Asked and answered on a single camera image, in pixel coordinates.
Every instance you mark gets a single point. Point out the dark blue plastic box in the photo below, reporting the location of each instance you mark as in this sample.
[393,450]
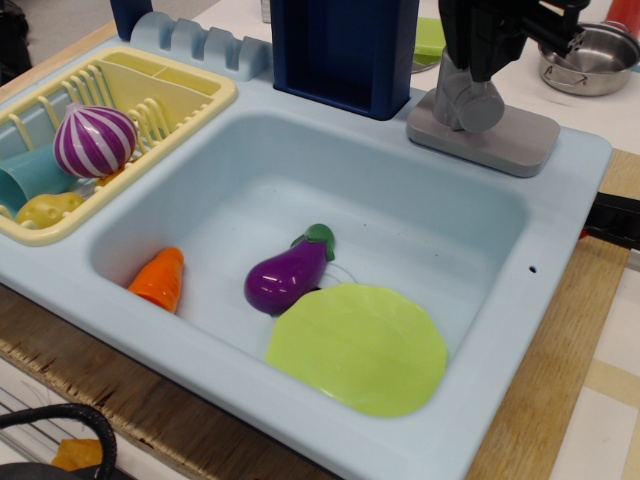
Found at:
[352,55]

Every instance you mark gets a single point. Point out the yellow toy potato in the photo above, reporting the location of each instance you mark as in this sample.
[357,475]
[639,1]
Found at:
[46,210]

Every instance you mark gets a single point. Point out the dark blue post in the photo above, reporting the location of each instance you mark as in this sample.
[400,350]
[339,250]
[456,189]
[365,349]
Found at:
[126,14]

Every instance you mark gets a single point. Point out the red container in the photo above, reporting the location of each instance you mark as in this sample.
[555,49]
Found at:
[625,12]

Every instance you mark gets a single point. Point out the grey toy faucet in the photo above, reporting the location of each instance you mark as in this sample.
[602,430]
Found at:
[469,120]

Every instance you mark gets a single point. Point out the black clamp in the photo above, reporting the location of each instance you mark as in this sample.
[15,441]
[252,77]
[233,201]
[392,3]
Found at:
[614,219]

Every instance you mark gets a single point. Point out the green plate in background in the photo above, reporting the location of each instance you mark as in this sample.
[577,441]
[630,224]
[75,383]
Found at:
[430,39]

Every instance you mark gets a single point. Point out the light blue toy sink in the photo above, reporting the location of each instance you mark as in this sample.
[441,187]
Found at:
[481,251]

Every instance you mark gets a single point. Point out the lime green plastic plate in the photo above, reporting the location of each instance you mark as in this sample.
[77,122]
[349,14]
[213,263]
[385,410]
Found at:
[367,347]

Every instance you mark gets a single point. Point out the stainless steel pot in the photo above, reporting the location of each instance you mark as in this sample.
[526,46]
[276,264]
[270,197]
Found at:
[600,64]

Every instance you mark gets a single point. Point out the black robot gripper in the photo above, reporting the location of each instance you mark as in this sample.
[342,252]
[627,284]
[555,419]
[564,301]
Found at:
[485,36]

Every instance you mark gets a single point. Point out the yellow dish rack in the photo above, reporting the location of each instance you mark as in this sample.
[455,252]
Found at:
[167,100]

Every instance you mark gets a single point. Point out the teal plastic cup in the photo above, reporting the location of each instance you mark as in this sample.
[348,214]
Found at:
[25,176]

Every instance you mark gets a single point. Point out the purple toy eggplant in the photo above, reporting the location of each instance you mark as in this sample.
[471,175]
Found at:
[275,284]

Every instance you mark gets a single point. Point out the orange tape piece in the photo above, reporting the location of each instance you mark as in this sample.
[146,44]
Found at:
[76,454]

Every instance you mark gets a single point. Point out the orange toy carrot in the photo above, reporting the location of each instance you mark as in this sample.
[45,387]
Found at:
[160,280]

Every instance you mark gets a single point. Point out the purple striped toy onion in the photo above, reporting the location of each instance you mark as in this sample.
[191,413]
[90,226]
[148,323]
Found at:
[94,141]

